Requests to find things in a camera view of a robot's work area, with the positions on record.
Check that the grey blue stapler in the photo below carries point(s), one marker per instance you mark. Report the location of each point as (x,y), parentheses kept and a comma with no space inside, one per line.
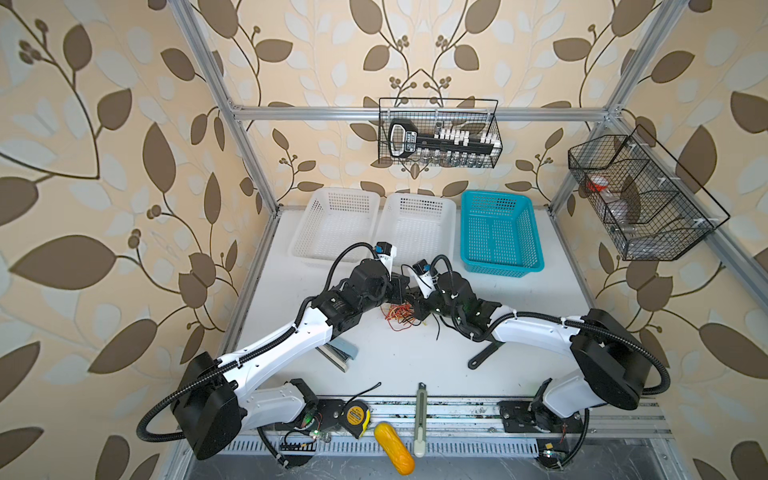
(339,352)

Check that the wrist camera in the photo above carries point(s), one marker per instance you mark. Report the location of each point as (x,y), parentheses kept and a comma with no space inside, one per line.
(422,273)
(386,254)

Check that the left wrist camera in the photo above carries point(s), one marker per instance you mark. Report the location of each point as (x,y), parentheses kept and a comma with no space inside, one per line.
(386,254)

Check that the yellow corn cob toy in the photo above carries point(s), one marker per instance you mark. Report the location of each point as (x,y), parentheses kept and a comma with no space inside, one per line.
(395,449)

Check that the black wire basket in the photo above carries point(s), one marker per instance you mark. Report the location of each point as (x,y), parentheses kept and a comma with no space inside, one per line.
(656,208)
(428,113)

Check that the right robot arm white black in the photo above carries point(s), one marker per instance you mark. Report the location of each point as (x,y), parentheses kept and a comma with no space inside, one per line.
(612,367)

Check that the middle white plastic basket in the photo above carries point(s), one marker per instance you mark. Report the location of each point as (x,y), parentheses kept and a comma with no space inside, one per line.
(420,227)

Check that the back black wire basket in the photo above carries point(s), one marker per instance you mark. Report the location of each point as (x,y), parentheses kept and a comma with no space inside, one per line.
(428,113)

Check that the black socket tool set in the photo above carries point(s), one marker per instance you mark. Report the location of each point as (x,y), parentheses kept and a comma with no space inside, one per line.
(403,140)

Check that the green black pipe wrench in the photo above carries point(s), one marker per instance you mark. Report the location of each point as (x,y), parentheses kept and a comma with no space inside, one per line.
(476,361)

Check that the white plastic basket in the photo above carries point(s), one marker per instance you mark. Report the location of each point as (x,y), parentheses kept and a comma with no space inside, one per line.
(420,227)
(334,219)

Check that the yellow black tape measure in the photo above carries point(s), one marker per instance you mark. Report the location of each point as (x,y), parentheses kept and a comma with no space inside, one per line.
(356,414)

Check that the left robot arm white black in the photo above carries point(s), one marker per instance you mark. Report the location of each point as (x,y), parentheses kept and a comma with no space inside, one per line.
(218,397)

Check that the white utility knife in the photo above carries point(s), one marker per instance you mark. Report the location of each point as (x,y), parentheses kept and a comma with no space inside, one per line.
(420,419)

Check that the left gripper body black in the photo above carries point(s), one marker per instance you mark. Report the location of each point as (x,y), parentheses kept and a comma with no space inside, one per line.
(395,290)

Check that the aluminium frame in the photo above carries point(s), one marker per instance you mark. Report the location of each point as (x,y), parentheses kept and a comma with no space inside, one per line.
(694,73)

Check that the right black wire basket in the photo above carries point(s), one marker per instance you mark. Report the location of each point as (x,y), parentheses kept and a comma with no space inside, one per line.
(656,208)

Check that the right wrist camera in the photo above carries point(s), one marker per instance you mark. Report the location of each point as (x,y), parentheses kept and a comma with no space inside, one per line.
(422,273)

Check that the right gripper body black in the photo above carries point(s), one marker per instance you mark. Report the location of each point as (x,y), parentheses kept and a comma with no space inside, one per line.
(433,304)

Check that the left white plastic basket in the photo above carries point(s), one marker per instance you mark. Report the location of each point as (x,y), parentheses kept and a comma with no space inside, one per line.
(334,219)

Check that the teal plastic basket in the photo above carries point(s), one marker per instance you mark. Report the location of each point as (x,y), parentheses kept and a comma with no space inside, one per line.
(499,234)

